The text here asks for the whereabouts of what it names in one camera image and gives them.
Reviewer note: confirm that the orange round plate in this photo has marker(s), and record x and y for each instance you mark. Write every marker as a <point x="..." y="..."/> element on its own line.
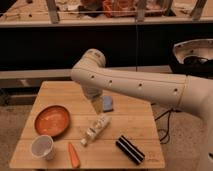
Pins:
<point x="52" y="121"/>

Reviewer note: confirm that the white paper cup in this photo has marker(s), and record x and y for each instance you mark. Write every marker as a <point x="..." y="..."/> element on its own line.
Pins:
<point x="42" y="147"/>

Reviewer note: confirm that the black striped rectangular box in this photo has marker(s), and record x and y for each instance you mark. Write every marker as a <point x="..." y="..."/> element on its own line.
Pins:
<point x="130" y="150"/>

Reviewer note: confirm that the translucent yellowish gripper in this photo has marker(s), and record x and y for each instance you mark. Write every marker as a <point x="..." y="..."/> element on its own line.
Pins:
<point x="97" y="104"/>

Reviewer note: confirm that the white plastic bottle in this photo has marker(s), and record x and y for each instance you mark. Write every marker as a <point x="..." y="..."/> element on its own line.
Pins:
<point x="92" y="132"/>

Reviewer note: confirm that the orange crate in background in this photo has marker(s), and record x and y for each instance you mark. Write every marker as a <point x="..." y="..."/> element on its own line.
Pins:
<point x="118" y="8"/>

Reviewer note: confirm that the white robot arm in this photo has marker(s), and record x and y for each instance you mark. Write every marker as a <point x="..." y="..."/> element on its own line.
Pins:
<point x="191" y="94"/>

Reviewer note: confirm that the orange carrot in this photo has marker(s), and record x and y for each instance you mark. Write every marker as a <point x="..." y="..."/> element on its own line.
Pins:
<point x="73" y="156"/>

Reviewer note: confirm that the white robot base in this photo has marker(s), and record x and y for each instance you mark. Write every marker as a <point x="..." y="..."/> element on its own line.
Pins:
<point x="196" y="47"/>

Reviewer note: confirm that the blue sponge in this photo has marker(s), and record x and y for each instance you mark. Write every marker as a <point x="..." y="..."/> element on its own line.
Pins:
<point x="107" y="103"/>

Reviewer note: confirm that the wooden table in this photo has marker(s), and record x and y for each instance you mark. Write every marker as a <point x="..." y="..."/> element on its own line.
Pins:
<point x="130" y="117"/>

